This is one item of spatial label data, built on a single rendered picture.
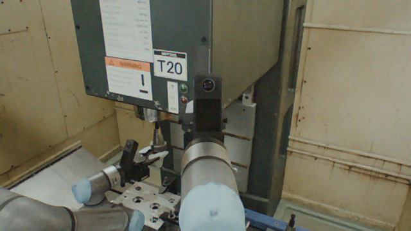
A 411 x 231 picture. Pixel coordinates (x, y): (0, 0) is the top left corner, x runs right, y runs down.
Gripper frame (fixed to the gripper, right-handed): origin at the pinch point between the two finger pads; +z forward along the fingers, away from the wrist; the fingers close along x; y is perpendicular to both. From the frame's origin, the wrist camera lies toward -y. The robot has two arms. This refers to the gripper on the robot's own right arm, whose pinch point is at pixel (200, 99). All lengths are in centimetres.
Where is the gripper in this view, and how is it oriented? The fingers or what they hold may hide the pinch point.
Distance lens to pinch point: 65.3
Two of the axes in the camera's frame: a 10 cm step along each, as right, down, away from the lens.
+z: -0.5, -4.3, 9.0
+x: 10.0, -0.2, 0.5
